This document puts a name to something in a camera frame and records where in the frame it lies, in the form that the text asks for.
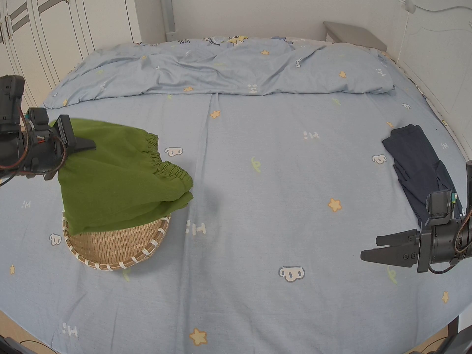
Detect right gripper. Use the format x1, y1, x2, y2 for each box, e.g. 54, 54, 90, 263
361, 223, 462, 274

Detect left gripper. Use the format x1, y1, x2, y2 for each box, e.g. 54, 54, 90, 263
21, 115, 77, 181

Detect green shorts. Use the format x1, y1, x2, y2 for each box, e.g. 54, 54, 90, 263
50, 118, 194, 237

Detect round woven basket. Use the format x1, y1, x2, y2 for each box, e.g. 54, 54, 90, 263
62, 212, 172, 271

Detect dark blue T-shirt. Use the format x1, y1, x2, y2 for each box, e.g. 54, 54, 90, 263
382, 124, 464, 225

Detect white wardrobe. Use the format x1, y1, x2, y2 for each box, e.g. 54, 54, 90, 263
0, 0, 143, 107

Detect pale blue quilt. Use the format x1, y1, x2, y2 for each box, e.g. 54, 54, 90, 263
44, 35, 395, 109

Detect grey bedside table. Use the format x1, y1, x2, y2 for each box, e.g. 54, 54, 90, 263
323, 21, 388, 49

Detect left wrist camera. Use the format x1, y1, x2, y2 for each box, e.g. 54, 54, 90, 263
28, 107, 51, 129

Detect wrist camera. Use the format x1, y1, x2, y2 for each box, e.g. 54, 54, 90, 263
424, 190, 458, 228
28, 107, 51, 129

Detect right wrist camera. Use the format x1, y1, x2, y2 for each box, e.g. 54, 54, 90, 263
424, 190, 458, 228

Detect grey vertical wall pipe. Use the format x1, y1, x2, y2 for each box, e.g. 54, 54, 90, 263
158, 0, 178, 43

